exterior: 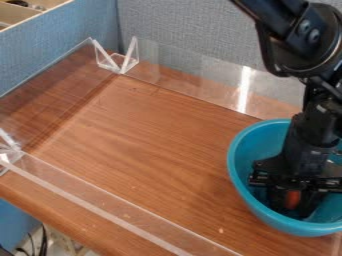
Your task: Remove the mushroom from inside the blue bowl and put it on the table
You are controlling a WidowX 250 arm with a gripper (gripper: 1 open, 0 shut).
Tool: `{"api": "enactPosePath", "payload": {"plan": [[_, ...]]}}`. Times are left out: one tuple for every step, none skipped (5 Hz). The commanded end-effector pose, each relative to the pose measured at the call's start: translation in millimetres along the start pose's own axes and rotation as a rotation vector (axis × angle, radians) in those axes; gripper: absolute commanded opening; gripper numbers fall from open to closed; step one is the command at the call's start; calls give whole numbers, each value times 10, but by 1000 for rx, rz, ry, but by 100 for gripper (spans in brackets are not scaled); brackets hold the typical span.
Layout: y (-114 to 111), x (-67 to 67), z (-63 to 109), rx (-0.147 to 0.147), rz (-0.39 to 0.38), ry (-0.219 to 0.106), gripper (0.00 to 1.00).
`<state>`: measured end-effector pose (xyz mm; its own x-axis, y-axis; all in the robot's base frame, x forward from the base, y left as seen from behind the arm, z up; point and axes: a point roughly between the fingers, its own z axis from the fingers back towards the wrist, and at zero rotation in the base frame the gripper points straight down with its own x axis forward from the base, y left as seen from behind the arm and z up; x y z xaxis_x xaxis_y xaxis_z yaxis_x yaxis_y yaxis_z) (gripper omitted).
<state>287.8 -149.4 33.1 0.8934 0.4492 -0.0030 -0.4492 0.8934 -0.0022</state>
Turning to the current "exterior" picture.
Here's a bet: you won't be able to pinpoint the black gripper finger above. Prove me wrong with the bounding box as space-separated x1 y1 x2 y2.
296 190 325 219
267 187 291 211

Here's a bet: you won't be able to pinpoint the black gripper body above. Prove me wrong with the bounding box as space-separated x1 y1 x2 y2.
248 115 342 193

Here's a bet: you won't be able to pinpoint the brown white plush mushroom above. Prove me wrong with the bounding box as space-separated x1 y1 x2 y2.
284 190 300 210

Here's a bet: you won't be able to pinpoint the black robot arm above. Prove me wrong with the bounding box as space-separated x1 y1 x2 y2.
229 0 342 218

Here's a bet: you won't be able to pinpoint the blue plastic bowl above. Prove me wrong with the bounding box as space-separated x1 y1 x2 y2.
225 119 342 237

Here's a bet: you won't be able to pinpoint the clear acrylic back barrier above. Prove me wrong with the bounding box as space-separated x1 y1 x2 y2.
125 38 304 119

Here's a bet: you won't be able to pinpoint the clear acrylic barrier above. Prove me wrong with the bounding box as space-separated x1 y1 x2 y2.
0 38 114 151
125 38 304 119
0 150 241 256

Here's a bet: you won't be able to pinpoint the clear acrylic front barrier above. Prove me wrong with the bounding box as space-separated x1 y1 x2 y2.
0 150 241 256

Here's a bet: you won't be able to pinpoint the clear acrylic left barrier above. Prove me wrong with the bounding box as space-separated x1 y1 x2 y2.
0 38 114 151

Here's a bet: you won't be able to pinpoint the wooden shelf box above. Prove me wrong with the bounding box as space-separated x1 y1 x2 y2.
0 0 74 33

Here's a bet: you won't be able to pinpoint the clear acrylic corner bracket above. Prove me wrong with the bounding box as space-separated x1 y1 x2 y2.
90 37 140 75

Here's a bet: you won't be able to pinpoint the black floor cables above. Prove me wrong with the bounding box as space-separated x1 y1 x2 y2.
0 223 50 256

